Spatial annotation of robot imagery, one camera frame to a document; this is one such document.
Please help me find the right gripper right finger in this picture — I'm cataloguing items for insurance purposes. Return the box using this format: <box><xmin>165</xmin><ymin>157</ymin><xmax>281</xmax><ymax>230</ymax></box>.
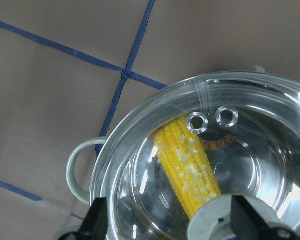
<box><xmin>231</xmin><ymin>195</ymin><xmax>300</xmax><ymax>240</ymax></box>

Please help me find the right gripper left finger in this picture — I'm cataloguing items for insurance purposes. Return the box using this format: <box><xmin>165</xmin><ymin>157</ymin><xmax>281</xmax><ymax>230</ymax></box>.
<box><xmin>78</xmin><ymin>197</ymin><xmax>108</xmax><ymax>240</ymax></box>

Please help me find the yellow corn cob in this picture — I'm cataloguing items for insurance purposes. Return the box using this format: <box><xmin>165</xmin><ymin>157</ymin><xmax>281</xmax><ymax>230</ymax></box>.
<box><xmin>153</xmin><ymin>117</ymin><xmax>221</xmax><ymax>218</ymax></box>

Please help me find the white steel cooking pot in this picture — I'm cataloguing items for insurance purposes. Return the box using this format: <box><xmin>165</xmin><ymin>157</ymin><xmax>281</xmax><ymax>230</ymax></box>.
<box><xmin>66</xmin><ymin>71</ymin><xmax>300</xmax><ymax>240</ymax></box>

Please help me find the glass pot lid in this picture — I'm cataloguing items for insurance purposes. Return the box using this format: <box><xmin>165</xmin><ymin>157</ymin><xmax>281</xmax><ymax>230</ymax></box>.
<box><xmin>89</xmin><ymin>72</ymin><xmax>300</xmax><ymax>240</ymax></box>

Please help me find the brown paper table mat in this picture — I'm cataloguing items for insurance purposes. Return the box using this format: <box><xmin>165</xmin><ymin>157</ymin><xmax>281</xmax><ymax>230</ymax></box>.
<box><xmin>0</xmin><ymin>0</ymin><xmax>300</xmax><ymax>240</ymax></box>

